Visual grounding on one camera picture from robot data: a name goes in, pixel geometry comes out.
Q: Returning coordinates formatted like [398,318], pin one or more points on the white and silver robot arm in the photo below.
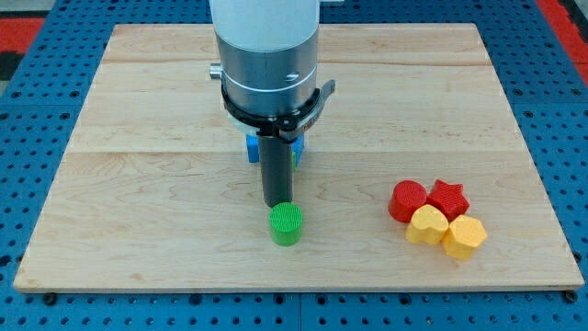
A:
[268,56]

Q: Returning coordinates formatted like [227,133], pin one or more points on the blue cube block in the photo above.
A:
[252,148]

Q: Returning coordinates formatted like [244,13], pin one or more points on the black cylindrical pointer tool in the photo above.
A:
[276,170]

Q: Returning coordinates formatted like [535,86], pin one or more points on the green cylinder block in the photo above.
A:
[286,220]

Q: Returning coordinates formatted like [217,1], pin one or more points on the red cylinder block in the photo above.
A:
[407,196]

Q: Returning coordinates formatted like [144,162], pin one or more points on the light wooden board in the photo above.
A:
[155,192]

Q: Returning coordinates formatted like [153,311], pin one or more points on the yellow heart block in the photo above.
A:
[427,225]

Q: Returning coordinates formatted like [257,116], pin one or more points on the red star block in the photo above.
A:
[448,198]

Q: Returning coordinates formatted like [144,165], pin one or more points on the yellow hexagon block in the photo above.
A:
[463,237]

